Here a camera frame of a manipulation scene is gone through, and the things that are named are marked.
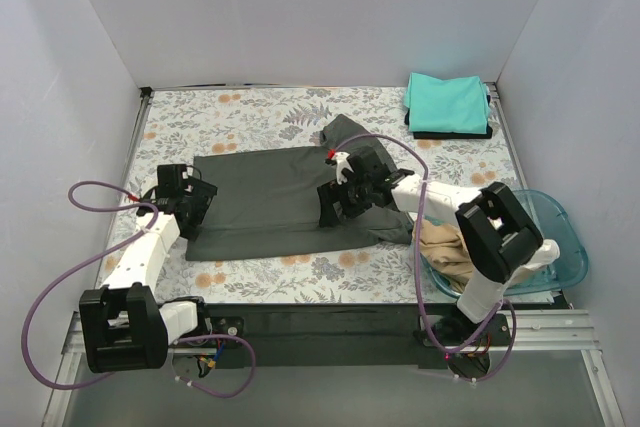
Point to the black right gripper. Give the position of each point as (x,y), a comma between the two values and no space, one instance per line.
(333,200)

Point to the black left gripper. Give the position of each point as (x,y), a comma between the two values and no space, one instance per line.
(195,204)

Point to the dark grey t shirt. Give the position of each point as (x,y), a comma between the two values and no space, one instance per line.
(267,203)

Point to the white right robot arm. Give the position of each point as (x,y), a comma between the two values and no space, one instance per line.
(500,236)

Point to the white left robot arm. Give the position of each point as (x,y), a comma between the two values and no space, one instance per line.
(135,287)

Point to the floral table mat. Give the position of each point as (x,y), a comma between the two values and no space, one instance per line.
(183,124)

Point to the beige t shirt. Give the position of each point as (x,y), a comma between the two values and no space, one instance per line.
(444,249)

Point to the folded teal t shirt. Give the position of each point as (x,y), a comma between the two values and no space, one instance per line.
(454,106)

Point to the teal plastic basket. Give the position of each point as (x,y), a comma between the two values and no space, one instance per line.
(565,272)

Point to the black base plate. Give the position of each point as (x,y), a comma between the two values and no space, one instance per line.
(318,335)

